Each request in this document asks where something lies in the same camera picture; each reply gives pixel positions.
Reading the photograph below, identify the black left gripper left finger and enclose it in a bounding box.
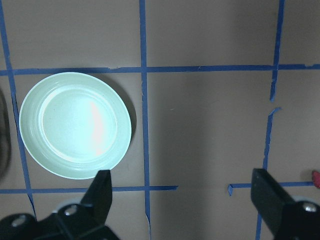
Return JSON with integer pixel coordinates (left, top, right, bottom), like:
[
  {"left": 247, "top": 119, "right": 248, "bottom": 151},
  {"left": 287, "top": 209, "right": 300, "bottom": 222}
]
[{"left": 80, "top": 170, "right": 112, "bottom": 224}]

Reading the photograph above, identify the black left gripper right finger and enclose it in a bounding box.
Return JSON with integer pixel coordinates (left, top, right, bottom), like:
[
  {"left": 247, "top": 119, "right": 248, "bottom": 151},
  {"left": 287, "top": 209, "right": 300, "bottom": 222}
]
[{"left": 250, "top": 168, "right": 295, "bottom": 233}]

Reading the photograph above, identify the red strawberry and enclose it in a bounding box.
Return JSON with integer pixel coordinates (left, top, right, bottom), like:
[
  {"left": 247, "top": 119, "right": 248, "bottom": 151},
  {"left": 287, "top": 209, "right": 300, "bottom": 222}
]
[{"left": 311, "top": 170, "right": 320, "bottom": 189}]

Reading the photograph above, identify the pale green round plate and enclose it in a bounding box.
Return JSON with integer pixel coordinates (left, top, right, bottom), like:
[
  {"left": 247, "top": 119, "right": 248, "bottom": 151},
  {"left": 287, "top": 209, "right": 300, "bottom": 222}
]
[{"left": 19, "top": 72, "right": 132, "bottom": 180}]

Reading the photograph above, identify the brown wicker basket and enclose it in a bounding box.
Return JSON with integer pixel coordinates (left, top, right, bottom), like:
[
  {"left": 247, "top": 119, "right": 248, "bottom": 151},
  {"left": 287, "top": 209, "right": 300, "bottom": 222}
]
[{"left": 0, "top": 91, "right": 12, "bottom": 181}]

